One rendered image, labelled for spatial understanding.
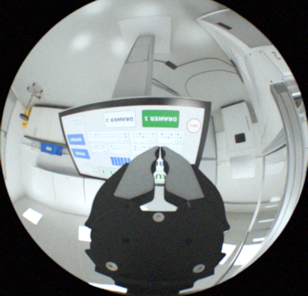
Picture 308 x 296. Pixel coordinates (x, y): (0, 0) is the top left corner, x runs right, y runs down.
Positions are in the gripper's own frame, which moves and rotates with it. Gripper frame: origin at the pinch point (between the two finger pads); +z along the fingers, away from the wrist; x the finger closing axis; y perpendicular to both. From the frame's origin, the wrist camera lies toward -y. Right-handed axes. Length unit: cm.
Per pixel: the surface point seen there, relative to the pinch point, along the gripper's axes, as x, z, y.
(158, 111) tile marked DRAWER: -0.4, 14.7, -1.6
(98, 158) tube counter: -21.5, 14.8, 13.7
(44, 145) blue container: -254, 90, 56
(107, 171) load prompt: -19.3, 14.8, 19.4
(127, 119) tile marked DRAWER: -8.5, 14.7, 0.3
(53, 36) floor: -113, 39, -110
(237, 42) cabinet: 30, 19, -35
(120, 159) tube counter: -12.4, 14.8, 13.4
